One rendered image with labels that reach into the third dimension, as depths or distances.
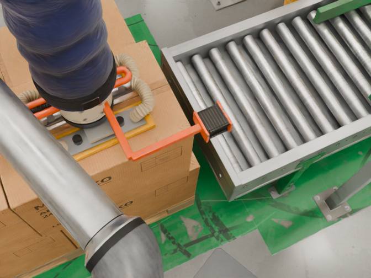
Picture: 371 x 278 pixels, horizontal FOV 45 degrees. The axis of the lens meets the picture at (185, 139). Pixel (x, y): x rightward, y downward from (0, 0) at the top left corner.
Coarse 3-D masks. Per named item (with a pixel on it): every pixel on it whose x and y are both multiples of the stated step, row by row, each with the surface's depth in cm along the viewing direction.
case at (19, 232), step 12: (0, 180) 135; (0, 192) 134; (0, 204) 132; (0, 216) 135; (12, 216) 139; (0, 228) 143; (12, 228) 148; (24, 228) 152; (0, 240) 152; (12, 240) 158; (24, 240) 163; (0, 252) 163
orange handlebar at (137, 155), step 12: (120, 72) 137; (120, 84) 135; (48, 108) 130; (108, 108) 130; (108, 120) 129; (120, 132) 127; (180, 132) 128; (192, 132) 128; (120, 144) 126; (156, 144) 126; (168, 144) 127; (132, 156) 125; (144, 156) 126
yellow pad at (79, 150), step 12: (132, 108) 144; (120, 120) 139; (144, 120) 142; (72, 132) 140; (84, 132) 140; (132, 132) 141; (72, 144) 138; (84, 144) 138; (96, 144) 138; (108, 144) 139; (72, 156) 137; (84, 156) 137
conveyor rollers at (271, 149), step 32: (288, 32) 211; (320, 32) 214; (224, 64) 203; (288, 64) 204; (320, 64) 208; (352, 64) 205; (256, 96) 199; (288, 96) 197; (352, 96) 198; (256, 128) 191; (288, 128) 191; (320, 128) 194; (256, 160) 184
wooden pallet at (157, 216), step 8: (184, 200) 218; (192, 200) 224; (168, 208) 217; (176, 208) 224; (152, 216) 226; (160, 216) 226; (80, 248) 207; (64, 256) 207; (72, 256) 214; (48, 264) 214; (56, 264) 215; (24, 272) 201; (32, 272) 213; (40, 272) 213
